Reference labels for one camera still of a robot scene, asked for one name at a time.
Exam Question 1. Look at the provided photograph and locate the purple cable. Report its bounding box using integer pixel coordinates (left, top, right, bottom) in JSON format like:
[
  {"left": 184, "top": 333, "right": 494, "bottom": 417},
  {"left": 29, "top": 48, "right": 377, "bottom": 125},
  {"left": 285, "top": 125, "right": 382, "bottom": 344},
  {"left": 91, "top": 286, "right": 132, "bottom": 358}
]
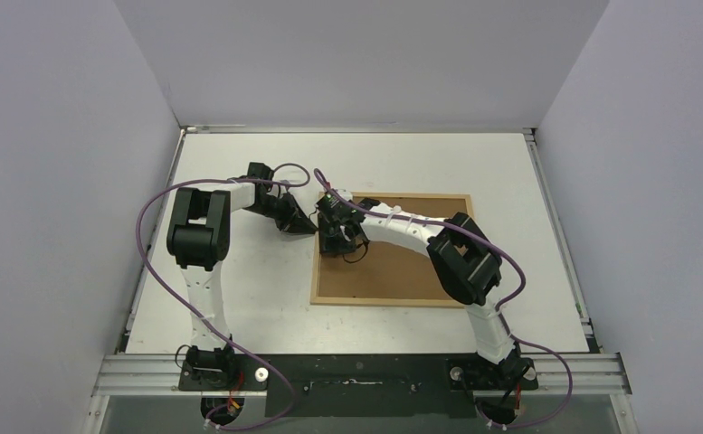
[
  {"left": 313, "top": 168, "right": 574, "bottom": 431},
  {"left": 135, "top": 163, "right": 312, "bottom": 432}
]

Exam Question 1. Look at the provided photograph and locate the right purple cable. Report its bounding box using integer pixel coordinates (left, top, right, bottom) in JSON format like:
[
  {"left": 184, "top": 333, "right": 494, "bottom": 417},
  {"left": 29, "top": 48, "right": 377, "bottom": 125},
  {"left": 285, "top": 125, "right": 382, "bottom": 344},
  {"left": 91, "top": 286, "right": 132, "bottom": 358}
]
[{"left": 313, "top": 168, "right": 574, "bottom": 431}]

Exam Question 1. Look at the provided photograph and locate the light wooden picture frame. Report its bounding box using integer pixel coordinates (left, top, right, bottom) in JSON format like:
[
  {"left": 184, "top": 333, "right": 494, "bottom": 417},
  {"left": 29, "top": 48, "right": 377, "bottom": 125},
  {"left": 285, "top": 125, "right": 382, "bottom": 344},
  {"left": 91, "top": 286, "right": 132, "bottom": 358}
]
[{"left": 309, "top": 192, "right": 473, "bottom": 308}]

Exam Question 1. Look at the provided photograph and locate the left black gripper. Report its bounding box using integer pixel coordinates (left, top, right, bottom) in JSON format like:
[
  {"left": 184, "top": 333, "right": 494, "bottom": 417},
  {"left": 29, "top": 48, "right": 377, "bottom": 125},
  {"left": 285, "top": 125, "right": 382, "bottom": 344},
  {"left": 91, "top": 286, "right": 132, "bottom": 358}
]
[{"left": 245, "top": 193, "right": 317, "bottom": 236}]

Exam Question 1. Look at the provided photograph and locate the aluminium front rail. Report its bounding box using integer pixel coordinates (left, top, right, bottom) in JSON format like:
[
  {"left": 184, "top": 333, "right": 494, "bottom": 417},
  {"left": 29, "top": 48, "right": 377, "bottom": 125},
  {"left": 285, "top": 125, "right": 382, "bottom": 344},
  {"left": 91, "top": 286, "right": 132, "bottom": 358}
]
[{"left": 93, "top": 354, "right": 632, "bottom": 396}]

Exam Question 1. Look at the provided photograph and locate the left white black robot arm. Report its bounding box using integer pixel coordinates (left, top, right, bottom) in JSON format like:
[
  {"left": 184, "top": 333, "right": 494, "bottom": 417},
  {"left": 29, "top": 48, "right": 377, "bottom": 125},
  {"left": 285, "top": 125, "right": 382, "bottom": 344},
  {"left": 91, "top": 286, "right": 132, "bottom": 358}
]
[{"left": 166, "top": 162, "right": 318, "bottom": 390}]

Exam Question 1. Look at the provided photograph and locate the brown cardboard backing board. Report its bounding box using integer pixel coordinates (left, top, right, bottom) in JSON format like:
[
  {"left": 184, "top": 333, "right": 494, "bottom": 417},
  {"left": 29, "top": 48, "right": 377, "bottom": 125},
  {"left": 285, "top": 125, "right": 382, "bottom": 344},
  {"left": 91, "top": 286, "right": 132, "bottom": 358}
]
[{"left": 317, "top": 197, "right": 469, "bottom": 302}]

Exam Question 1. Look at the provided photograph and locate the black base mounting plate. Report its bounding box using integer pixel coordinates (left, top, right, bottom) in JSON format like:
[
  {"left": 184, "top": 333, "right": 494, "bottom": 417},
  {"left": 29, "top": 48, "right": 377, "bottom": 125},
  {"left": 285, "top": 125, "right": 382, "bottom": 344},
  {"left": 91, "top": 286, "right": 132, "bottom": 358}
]
[{"left": 177, "top": 353, "right": 538, "bottom": 419}]

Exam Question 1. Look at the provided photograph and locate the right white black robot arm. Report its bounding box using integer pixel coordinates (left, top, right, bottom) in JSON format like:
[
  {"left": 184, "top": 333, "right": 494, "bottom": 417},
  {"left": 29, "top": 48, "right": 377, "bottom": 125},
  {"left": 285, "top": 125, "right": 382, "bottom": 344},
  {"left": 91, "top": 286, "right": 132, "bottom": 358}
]
[{"left": 316, "top": 193, "right": 538, "bottom": 391}]

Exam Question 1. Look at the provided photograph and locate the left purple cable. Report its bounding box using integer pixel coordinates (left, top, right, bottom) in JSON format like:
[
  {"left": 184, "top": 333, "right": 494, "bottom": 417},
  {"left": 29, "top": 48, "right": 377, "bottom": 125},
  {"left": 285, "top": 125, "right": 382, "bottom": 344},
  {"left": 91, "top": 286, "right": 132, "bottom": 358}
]
[{"left": 135, "top": 163, "right": 312, "bottom": 432}]

